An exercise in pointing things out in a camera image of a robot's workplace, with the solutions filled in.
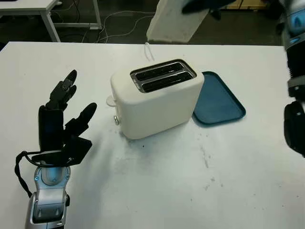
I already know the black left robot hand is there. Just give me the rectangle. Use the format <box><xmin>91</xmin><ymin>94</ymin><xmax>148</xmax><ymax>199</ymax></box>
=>
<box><xmin>38</xmin><ymin>69</ymin><xmax>98</xmax><ymax>152</ymax></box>

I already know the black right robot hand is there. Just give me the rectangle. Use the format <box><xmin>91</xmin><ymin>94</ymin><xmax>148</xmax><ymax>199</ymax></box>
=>
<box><xmin>182</xmin><ymin>0</ymin><xmax>236</xmax><ymax>21</ymax></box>

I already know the slice of white bread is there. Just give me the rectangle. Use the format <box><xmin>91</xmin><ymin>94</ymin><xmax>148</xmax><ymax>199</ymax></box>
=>
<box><xmin>146</xmin><ymin>0</ymin><xmax>208</xmax><ymax>44</ymax></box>

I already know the white toaster lever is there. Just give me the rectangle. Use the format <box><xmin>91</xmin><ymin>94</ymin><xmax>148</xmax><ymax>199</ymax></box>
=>
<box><xmin>106</xmin><ymin>94</ymin><xmax>118</xmax><ymax>107</ymax></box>

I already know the blue plastic tray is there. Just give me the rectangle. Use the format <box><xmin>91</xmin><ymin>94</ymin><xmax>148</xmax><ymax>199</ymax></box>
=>
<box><xmin>192</xmin><ymin>71</ymin><xmax>246</xmax><ymax>126</ymax></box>

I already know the white two-slot toaster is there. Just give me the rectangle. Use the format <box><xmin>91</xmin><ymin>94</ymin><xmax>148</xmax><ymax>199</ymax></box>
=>
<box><xmin>110</xmin><ymin>58</ymin><xmax>204</xmax><ymax>140</ymax></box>

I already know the white office desk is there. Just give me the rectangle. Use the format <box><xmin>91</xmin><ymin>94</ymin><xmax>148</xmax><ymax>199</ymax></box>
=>
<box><xmin>0</xmin><ymin>0</ymin><xmax>101</xmax><ymax>43</ymax></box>

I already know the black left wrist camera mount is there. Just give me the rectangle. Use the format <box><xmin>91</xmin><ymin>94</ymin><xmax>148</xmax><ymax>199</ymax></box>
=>
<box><xmin>31</xmin><ymin>135</ymin><xmax>92</xmax><ymax>167</ymax></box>

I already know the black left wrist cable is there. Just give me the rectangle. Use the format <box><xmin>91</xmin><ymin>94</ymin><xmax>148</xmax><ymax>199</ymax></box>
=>
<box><xmin>14</xmin><ymin>150</ymin><xmax>46</xmax><ymax>198</ymax></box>

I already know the white toaster power cord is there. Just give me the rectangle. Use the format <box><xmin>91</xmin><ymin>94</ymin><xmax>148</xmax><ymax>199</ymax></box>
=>
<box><xmin>144</xmin><ymin>42</ymin><xmax>156</xmax><ymax>62</ymax></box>

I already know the white floor cable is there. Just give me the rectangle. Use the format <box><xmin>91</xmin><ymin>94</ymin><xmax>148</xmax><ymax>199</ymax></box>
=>
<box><xmin>98</xmin><ymin>9</ymin><xmax>158</xmax><ymax>44</ymax></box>

